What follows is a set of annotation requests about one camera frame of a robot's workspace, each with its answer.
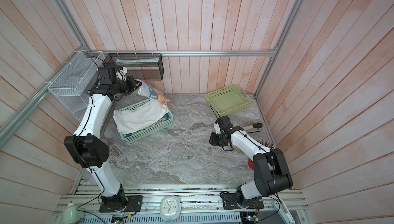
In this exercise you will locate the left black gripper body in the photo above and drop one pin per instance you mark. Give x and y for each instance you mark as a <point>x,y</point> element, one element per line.
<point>126,87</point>

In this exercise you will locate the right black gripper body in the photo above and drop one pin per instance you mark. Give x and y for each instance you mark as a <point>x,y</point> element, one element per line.
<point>217,139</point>

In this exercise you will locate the red white blue towel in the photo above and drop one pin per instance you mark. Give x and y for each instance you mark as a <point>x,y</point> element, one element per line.
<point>150,92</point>

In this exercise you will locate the plain white towel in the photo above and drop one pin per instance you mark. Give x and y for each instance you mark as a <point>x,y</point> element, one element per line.
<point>130,121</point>

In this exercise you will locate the light green plastic basket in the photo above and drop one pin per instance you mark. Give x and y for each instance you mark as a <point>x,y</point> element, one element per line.
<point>228,100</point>

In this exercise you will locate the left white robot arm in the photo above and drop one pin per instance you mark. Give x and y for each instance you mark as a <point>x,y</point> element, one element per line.
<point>85,145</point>

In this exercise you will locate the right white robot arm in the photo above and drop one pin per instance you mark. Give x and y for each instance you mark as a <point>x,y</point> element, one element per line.
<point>271,174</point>

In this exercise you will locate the red pen holder cup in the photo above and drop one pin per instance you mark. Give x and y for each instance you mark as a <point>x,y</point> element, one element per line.
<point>264,143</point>

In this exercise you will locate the black white stapler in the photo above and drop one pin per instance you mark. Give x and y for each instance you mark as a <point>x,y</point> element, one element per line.
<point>253,128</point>

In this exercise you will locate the mint green plastic basket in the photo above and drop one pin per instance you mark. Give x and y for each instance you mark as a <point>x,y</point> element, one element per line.
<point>148,131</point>

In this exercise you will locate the white analog clock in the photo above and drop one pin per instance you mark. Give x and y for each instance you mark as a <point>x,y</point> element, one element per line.
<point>170,208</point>

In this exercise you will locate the green circuit board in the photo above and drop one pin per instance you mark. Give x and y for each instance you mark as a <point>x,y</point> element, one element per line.
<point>249,218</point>

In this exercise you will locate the white green bottle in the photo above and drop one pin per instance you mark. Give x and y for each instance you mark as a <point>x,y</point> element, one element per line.
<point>71,215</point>

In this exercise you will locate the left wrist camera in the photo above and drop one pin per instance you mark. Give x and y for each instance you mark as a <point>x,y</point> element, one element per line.
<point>121,73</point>

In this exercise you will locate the black wire mesh basket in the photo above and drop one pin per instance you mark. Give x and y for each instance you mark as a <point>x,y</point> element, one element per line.
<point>143,66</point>

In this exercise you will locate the white wire mesh shelf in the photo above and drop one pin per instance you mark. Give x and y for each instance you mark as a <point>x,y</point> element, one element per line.
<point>71,85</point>

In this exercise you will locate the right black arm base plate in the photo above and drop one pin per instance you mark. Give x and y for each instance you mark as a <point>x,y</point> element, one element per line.
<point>233,201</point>

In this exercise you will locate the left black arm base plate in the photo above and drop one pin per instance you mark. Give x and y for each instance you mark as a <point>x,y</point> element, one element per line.
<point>135,204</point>

